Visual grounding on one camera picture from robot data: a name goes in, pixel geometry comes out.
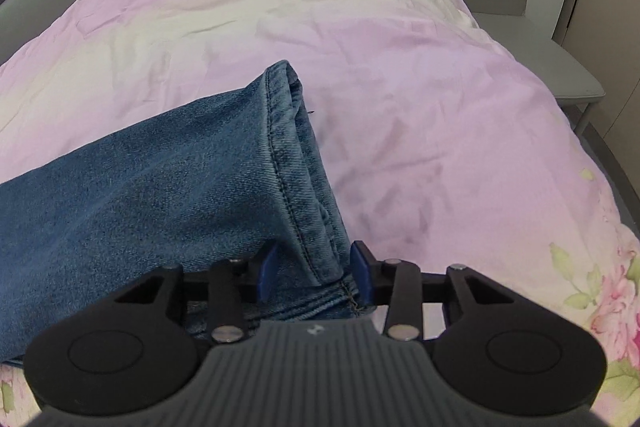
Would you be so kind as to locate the blue denim pants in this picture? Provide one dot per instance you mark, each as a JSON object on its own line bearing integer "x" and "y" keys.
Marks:
{"x": 165, "y": 192}

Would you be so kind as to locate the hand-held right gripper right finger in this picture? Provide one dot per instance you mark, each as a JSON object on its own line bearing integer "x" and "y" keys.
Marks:
{"x": 361, "y": 273}

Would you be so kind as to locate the pink floral duvet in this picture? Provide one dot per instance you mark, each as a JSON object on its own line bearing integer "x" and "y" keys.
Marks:
{"x": 400, "y": 107}

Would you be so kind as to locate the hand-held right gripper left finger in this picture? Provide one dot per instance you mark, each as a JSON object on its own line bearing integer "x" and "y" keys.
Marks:
{"x": 266, "y": 274}

